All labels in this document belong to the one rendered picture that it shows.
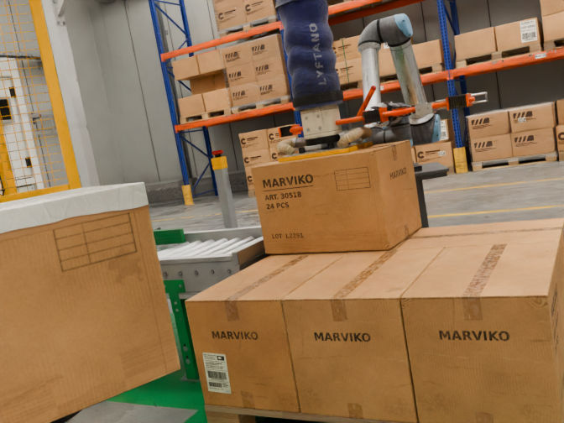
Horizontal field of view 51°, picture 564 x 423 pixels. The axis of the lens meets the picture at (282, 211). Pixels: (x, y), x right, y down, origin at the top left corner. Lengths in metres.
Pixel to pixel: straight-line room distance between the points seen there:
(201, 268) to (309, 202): 0.58
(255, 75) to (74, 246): 9.84
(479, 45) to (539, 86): 1.64
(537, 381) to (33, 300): 1.28
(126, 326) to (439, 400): 1.00
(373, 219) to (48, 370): 1.51
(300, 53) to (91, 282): 1.62
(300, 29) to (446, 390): 1.53
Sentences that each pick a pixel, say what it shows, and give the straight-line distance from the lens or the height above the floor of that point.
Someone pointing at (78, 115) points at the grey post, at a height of 1.56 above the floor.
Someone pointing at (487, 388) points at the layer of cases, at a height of 0.28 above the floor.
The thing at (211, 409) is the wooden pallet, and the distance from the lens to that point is 2.27.
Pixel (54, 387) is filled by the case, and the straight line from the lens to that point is 1.20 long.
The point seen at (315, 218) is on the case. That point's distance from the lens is 2.48.
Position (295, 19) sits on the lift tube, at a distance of 2.58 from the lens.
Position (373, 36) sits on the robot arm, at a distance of 3.03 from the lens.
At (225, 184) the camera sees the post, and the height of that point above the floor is 0.84.
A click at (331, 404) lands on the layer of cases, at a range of 2.00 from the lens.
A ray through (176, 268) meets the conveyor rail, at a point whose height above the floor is 0.55.
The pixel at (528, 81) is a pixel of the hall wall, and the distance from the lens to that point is 10.87.
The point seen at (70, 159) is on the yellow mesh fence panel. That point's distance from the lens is 2.92.
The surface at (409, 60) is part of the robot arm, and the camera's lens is 3.09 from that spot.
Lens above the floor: 1.07
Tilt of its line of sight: 7 degrees down
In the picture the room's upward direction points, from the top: 10 degrees counter-clockwise
